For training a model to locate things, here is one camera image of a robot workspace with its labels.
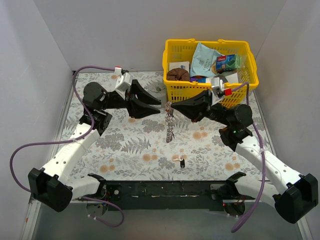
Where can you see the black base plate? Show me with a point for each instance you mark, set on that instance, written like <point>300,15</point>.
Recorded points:
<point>170,195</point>

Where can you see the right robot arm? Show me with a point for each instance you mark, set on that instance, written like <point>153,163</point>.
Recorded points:
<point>289,192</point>

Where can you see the yellow plastic basket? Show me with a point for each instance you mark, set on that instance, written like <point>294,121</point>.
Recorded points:
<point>183,49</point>

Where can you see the grey paper-wrapped roll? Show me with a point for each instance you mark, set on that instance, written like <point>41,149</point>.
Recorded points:
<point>159,91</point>

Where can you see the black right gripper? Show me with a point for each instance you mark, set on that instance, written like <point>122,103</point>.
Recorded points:
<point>207,104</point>

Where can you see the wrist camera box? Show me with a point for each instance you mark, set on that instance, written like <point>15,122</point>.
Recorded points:
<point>123,84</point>
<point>219,92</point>

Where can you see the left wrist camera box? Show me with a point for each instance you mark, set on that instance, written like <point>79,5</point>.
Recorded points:
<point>123,84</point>

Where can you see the white blue bottle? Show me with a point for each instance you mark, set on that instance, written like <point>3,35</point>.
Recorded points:
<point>226,78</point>

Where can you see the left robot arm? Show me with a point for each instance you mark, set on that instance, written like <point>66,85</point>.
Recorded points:
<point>51,185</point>

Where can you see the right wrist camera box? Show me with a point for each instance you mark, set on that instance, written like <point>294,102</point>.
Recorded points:
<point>219,92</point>

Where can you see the green sponge pack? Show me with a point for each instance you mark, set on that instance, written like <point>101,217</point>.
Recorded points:
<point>230,62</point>

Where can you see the floral tablecloth mat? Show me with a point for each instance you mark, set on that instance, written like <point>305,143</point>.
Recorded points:
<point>136,149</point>

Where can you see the light blue chips bag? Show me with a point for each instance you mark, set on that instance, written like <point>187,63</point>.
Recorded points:
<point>203,60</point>

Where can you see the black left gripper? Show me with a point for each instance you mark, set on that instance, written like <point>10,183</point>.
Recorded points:
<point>129,99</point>

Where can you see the metal disc with keyrings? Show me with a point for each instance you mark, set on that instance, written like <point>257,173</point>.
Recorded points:
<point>169,121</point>

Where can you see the brown round scrunchie item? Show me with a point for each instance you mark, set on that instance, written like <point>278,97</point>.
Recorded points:
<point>178,74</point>

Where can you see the white small box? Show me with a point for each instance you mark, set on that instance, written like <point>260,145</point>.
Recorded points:
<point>185,65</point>

